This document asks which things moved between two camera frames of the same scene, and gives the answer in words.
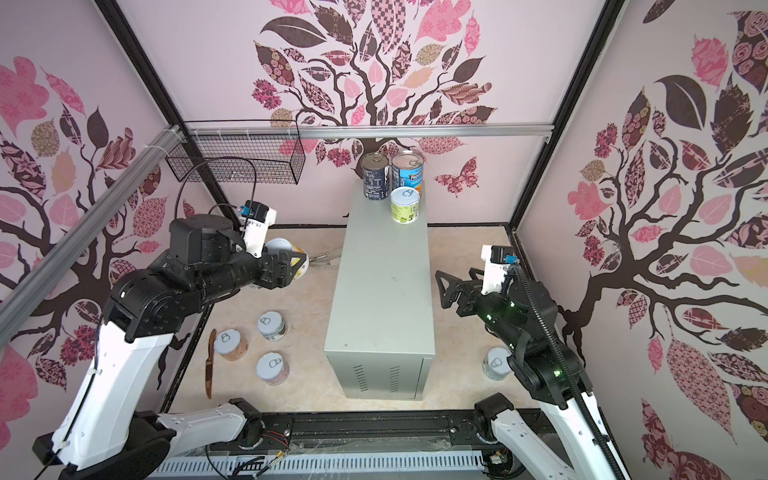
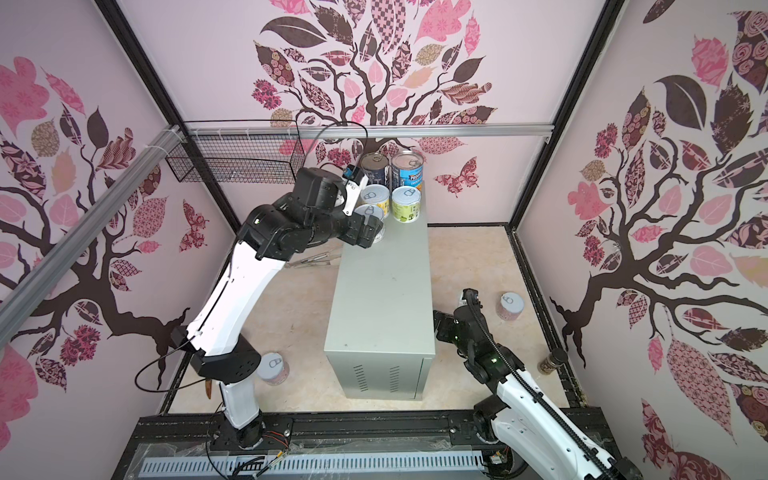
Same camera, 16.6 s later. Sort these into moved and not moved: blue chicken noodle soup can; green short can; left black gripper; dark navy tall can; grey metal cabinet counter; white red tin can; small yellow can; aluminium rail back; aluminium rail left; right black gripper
Moved: small yellow can; white red tin can; right black gripper; left black gripper
Not moved: aluminium rail left; grey metal cabinet counter; green short can; dark navy tall can; blue chicken noodle soup can; aluminium rail back
